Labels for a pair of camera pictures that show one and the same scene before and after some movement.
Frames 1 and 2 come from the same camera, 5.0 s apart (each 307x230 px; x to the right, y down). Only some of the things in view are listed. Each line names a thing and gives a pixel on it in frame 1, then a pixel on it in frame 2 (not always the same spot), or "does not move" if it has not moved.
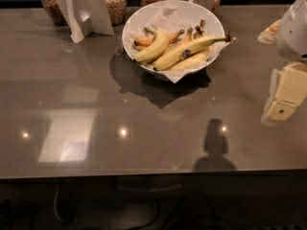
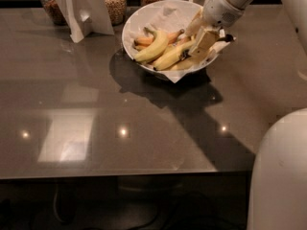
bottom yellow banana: x=193 y=61 does not move
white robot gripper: x=294 y=33 to x=221 y=9
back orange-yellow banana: x=149 y=40 does not move
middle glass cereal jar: x=116 y=2 does not move
